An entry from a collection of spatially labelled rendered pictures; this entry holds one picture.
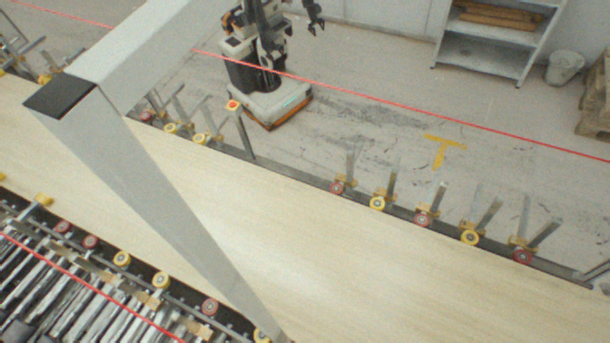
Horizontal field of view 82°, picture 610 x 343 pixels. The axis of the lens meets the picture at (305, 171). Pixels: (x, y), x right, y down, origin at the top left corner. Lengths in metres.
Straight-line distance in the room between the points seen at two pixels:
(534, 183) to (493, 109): 0.87
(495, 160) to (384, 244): 1.87
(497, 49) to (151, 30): 4.16
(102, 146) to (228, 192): 1.77
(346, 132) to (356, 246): 1.78
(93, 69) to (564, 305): 2.00
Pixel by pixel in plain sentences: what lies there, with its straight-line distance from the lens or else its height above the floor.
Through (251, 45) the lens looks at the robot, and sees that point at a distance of 3.33.
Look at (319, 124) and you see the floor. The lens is 3.57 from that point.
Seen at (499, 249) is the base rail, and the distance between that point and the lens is 2.30.
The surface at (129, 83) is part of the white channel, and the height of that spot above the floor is 2.44.
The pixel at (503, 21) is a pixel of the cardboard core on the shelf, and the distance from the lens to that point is 4.00.
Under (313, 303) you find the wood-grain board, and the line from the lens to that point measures 1.82.
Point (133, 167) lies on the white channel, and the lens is 0.45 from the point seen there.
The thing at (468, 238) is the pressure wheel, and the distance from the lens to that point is 2.03.
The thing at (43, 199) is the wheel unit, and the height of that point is 0.96.
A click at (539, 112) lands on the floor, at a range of 4.09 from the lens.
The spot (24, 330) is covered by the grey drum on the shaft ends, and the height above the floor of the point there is 0.83.
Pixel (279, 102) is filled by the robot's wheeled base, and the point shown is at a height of 0.28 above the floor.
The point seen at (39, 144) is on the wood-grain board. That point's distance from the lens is 3.09.
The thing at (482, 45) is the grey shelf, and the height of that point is 0.14.
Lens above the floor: 2.67
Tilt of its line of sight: 56 degrees down
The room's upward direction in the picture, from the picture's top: 9 degrees counter-clockwise
